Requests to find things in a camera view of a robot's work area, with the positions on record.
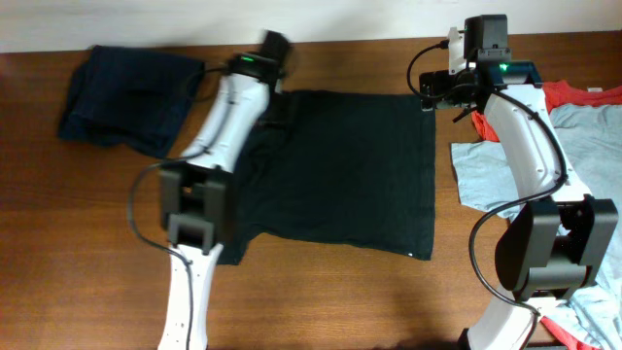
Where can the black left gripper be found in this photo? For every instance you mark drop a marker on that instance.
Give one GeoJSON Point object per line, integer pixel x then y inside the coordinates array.
{"type": "Point", "coordinates": [281, 111]}

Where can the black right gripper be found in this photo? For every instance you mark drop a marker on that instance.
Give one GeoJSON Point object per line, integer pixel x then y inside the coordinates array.
{"type": "Point", "coordinates": [440, 80]}

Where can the dark green t-shirt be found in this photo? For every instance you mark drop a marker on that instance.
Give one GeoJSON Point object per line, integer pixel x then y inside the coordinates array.
{"type": "Point", "coordinates": [347, 168]}

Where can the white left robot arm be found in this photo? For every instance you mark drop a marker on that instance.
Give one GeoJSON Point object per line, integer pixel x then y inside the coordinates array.
{"type": "Point", "coordinates": [197, 194]}

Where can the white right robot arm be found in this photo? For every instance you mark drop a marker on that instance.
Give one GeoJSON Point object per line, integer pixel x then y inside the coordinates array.
{"type": "Point", "coordinates": [556, 244]}

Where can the red garment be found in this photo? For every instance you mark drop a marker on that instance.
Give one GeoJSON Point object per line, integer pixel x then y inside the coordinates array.
{"type": "Point", "coordinates": [556, 94]}

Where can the light blue-grey t-shirt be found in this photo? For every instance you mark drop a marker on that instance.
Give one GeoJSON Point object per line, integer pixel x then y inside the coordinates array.
{"type": "Point", "coordinates": [591, 140]}

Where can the folded navy blue garment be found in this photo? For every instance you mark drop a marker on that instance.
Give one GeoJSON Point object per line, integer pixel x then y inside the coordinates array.
{"type": "Point", "coordinates": [136, 97]}

